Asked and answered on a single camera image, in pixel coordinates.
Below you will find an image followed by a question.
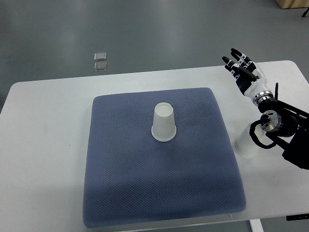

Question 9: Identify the black table control panel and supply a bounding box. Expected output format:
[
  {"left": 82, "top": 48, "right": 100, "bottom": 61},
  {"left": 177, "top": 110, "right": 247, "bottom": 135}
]
[{"left": 286, "top": 213, "right": 309, "bottom": 221}]

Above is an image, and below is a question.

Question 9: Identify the white table leg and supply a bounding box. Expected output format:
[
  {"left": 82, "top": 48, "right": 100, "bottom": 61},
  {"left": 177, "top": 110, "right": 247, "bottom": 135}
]
[{"left": 249, "top": 219, "right": 264, "bottom": 232}]

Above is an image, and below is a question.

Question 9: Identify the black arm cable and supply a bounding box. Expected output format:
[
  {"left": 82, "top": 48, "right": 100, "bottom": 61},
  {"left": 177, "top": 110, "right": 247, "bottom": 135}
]
[{"left": 249, "top": 120, "right": 278, "bottom": 149}]

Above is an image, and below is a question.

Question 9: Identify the black stand foot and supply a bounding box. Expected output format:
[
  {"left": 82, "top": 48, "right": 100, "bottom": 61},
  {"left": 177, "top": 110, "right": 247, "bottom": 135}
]
[{"left": 302, "top": 8, "right": 309, "bottom": 17}]

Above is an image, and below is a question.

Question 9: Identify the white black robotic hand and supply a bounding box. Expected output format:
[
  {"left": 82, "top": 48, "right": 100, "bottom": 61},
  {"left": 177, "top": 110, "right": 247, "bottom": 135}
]
[{"left": 222, "top": 48, "right": 273, "bottom": 106}]

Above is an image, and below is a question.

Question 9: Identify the blue grey fabric cushion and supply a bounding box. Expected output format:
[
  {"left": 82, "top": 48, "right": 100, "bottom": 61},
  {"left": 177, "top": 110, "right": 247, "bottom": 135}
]
[{"left": 83, "top": 87, "right": 246, "bottom": 228}]

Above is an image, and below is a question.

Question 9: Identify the wooden furniture corner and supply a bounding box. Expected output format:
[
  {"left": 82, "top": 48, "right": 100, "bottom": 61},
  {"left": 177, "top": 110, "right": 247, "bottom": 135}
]
[{"left": 275, "top": 0, "right": 309, "bottom": 9}]

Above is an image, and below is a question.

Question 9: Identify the upper metal floor plate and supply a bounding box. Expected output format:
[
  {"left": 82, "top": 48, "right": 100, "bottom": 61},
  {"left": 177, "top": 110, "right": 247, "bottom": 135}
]
[{"left": 94, "top": 52, "right": 107, "bottom": 61}]

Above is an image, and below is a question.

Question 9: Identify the white paper cup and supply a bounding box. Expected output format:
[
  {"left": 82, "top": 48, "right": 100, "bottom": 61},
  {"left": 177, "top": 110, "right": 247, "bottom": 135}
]
[
  {"left": 233, "top": 124, "right": 260, "bottom": 158},
  {"left": 151, "top": 102, "right": 177, "bottom": 142}
]

